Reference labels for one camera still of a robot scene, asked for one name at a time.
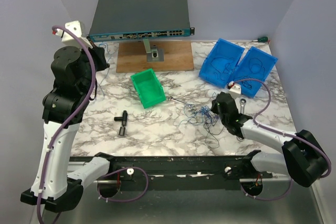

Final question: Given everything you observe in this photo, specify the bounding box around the green handled screwdriver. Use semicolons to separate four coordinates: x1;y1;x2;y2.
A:
253;36;270;43

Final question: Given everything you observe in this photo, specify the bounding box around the left blue plastic bin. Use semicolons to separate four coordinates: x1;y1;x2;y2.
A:
198;38;245;88

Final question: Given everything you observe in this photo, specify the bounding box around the right blue plastic bin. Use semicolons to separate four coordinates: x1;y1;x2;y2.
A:
228;47;278;98

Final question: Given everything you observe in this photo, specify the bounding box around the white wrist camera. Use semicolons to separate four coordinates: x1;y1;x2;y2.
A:
228;81;242;100
52;20;90;49

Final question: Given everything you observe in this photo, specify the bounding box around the wooden base board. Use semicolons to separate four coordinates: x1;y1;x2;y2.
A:
116;40;194;73

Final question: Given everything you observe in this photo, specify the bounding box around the grey metal stand bracket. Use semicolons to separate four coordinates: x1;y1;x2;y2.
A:
143;39;164;62

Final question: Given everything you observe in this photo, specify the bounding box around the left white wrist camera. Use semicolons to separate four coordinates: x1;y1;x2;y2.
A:
52;20;90;49

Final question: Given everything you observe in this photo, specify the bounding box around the silver combination wrench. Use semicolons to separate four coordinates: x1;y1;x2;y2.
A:
168;96;194;109

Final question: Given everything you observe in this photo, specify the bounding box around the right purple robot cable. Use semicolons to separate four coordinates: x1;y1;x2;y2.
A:
228;78;333;201

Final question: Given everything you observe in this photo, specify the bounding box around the green plastic bin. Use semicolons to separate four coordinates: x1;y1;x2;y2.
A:
131;69;166;109

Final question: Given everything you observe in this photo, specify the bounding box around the silver ratchet wrench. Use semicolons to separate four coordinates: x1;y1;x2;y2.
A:
237;98;246;142

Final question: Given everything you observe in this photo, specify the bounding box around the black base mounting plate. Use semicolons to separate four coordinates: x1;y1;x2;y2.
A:
68;150;274;192

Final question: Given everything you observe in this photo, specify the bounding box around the aluminium frame rail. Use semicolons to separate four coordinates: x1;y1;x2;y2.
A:
67;159;289;183

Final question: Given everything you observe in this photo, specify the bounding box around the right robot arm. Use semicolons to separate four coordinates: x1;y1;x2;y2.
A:
211;92;331;187

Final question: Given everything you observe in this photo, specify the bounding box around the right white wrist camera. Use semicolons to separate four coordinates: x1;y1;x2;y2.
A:
228;81;242;100

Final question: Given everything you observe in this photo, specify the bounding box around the blue plastic bin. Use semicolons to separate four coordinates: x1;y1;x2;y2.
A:
198;38;245;88
228;47;278;98

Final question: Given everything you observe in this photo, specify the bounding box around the black T-handle tool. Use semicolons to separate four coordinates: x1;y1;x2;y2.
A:
114;110;128;136

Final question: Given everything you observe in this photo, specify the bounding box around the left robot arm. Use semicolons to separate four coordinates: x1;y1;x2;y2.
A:
20;46;109;213

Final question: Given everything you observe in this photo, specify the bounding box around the grey network switch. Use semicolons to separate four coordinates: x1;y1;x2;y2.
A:
89;0;195;42

